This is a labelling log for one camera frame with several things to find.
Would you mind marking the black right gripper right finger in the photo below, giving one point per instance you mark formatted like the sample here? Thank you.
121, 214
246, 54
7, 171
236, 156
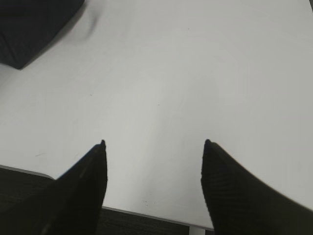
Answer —
239, 203

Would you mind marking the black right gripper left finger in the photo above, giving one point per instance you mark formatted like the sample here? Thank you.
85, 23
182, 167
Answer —
70, 205

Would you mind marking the dark blue fabric lunch bag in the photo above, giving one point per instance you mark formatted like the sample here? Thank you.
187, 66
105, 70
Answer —
28, 26

